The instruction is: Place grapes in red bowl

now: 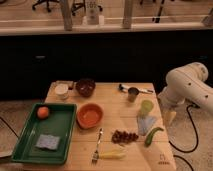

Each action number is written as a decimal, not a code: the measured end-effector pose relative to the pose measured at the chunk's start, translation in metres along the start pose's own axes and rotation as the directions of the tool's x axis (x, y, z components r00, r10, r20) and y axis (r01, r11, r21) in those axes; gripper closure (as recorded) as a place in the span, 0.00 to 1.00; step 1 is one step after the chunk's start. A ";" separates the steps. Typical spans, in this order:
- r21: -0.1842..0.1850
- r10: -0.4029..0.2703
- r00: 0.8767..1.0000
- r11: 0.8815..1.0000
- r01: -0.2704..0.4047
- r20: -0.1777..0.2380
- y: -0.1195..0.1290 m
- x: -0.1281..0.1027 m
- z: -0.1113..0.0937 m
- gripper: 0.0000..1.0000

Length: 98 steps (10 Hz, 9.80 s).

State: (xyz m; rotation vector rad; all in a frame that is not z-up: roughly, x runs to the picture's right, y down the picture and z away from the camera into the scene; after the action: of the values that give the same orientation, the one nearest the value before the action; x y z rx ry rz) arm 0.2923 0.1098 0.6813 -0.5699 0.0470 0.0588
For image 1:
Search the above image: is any silver fork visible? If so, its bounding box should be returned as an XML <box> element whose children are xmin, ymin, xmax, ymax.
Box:
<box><xmin>91</xmin><ymin>128</ymin><xmax>103</xmax><ymax>164</ymax></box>

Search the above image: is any dark brown bowl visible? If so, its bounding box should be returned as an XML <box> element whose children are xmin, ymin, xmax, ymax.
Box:
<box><xmin>75</xmin><ymin>78</ymin><xmax>96</xmax><ymax>97</ymax></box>

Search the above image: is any yellow banana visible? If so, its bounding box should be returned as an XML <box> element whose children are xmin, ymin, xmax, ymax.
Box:
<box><xmin>99</xmin><ymin>149</ymin><xmax>126</xmax><ymax>159</ymax></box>

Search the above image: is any orange red bowl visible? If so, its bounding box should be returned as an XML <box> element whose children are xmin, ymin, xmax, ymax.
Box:
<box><xmin>77</xmin><ymin>103</ymin><xmax>103</xmax><ymax>129</ymax></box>

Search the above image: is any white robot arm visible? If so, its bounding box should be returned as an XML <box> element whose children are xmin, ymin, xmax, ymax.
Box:
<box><xmin>158</xmin><ymin>62</ymin><xmax>213</xmax><ymax>126</ymax></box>

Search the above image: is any white round container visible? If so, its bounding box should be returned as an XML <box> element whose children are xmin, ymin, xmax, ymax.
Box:
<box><xmin>54</xmin><ymin>84</ymin><xmax>68</xmax><ymax>100</ymax></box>

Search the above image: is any small metal cup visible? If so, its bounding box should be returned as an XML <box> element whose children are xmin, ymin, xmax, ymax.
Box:
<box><xmin>128</xmin><ymin>87</ymin><xmax>139</xmax><ymax>102</ymax></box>

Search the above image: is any black power cable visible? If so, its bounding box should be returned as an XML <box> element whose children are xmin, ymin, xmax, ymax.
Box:
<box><xmin>168</xmin><ymin>103</ymin><xmax>200</xmax><ymax>154</ymax></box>

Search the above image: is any light blue cloth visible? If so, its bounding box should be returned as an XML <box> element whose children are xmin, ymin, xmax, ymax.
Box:
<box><xmin>137</xmin><ymin>116</ymin><xmax>157</xmax><ymax>136</ymax></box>

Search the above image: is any green plastic tray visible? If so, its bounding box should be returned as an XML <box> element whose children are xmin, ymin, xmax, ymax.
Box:
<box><xmin>12</xmin><ymin>103</ymin><xmax>77</xmax><ymax>165</ymax></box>

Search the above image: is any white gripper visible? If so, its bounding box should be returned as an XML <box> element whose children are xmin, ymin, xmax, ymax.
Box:
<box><xmin>157</xmin><ymin>92</ymin><xmax>183</xmax><ymax>126</ymax></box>

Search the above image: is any green plastic cup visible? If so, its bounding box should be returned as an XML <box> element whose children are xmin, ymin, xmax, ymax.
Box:
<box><xmin>140</xmin><ymin>100</ymin><xmax>154</xmax><ymax>117</ymax></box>

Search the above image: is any orange fruit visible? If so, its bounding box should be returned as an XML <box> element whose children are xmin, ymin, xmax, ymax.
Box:
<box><xmin>37</xmin><ymin>106</ymin><xmax>50</xmax><ymax>119</ymax></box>

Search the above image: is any blue grey sponge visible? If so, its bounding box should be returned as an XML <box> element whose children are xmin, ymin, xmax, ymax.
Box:
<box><xmin>36</xmin><ymin>134</ymin><xmax>60</xmax><ymax>150</ymax></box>

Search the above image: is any dark red grape bunch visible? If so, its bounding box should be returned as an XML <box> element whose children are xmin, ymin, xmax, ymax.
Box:
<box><xmin>111</xmin><ymin>130</ymin><xmax>139</xmax><ymax>144</ymax></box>

